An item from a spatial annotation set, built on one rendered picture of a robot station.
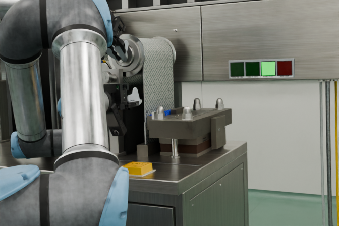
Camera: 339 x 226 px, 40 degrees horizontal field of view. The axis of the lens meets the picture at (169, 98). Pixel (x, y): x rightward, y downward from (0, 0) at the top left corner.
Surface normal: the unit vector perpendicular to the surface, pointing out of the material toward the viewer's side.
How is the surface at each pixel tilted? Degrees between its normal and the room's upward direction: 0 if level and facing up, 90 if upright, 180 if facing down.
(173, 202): 90
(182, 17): 90
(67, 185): 37
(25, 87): 129
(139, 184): 90
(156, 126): 90
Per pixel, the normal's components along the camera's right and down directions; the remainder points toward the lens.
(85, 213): 0.19, 0.02
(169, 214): -0.43, 0.08
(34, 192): 0.13, -0.60
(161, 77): 0.90, 0.00
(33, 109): 0.57, 0.60
